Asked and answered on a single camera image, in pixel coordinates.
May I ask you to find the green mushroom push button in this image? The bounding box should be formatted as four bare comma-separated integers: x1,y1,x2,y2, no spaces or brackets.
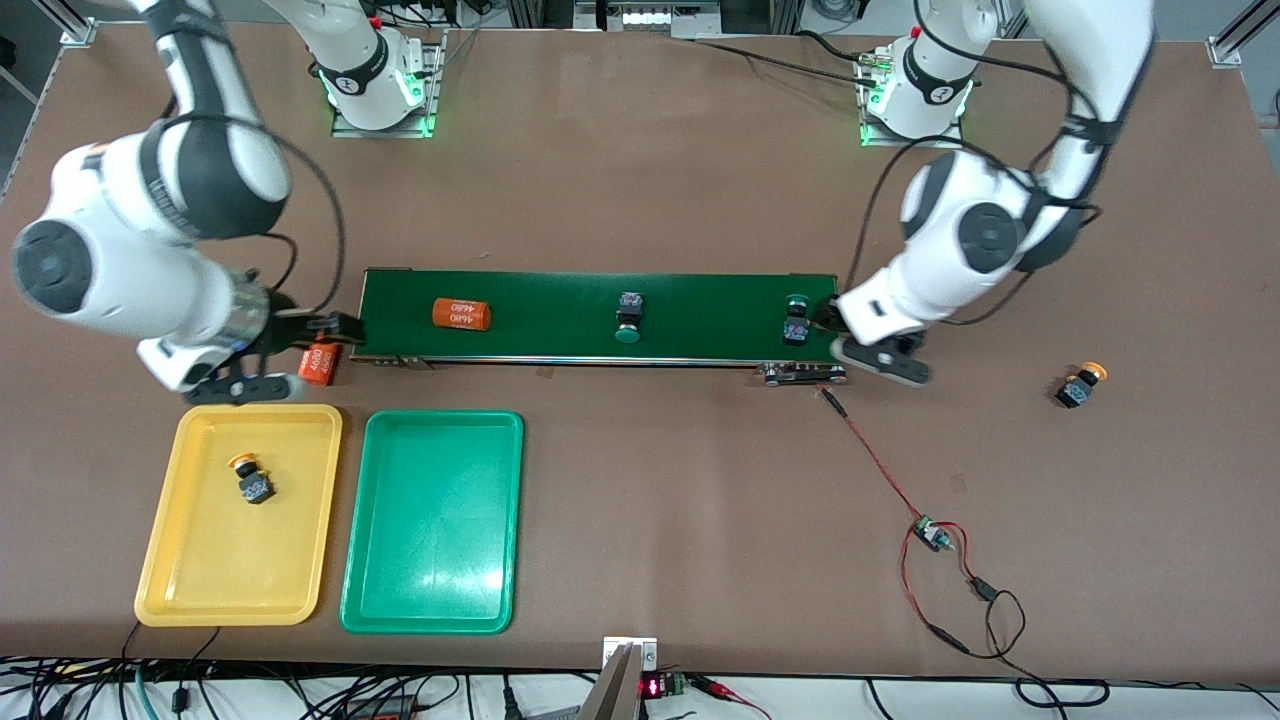
781,293,814,349
612,291,647,346

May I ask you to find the orange cylinder white print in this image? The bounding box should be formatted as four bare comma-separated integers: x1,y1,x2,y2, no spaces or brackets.
431,297,493,333
297,342,346,387

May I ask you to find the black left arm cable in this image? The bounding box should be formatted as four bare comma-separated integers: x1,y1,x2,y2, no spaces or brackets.
845,0,1101,326

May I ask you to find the red clip lead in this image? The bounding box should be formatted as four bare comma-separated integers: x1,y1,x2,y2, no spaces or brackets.
690,675,773,720

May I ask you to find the yellow mushroom push button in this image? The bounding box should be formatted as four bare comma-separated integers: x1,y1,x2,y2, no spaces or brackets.
1053,361,1109,410
227,453,278,507

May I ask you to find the grey camera mount bar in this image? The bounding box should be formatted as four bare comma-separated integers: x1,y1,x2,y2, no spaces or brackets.
577,643,647,720

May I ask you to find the red black twisted wire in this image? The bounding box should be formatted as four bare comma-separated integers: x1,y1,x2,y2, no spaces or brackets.
820,386,929,529

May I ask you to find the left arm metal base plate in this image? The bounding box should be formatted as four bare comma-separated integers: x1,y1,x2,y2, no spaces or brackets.
855,50,967,150

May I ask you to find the yellow plastic tray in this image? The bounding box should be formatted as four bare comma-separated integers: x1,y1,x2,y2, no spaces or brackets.
134,404,344,628

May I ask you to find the thin red wire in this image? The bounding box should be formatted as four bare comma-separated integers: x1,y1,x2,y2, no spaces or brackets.
900,520,976,656

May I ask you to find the green conveyor belt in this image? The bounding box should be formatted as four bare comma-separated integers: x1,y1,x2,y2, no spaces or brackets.
349,267,849,388

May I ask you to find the small metal clamp bracket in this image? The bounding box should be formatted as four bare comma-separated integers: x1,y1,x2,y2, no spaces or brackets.
602,636,659,669

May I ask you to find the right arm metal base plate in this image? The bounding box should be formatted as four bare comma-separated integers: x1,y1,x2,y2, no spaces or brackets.
330,28,448,140

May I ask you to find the thin black wire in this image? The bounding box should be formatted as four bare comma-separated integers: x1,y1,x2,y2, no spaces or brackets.
965,575,1111,709

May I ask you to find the black power cable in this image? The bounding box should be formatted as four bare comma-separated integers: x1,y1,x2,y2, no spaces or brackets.
693,28,887,87

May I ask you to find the aluminium frame profile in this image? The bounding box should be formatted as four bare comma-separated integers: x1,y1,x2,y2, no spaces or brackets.
38,0,98,47
1207,0,1280,67

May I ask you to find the tangled black cable bundle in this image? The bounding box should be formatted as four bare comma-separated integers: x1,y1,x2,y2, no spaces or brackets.
0,655,131,720

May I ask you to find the green plastic tray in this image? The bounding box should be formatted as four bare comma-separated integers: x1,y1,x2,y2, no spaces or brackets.
339,409,526,636

